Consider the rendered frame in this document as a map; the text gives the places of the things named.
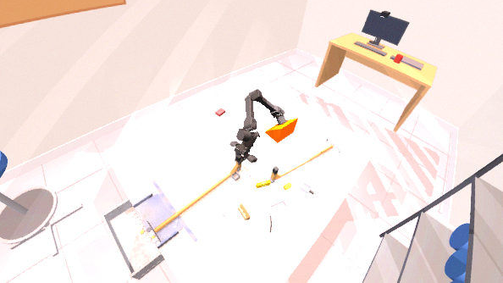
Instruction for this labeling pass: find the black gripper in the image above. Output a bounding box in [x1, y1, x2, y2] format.
[230, 141, 257, 165]

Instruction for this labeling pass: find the yellow rectangular bar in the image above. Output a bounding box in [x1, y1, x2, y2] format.
[256, 180, 271, 188]

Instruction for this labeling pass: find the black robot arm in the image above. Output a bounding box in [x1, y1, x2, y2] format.
[234, 88, 288, 156]

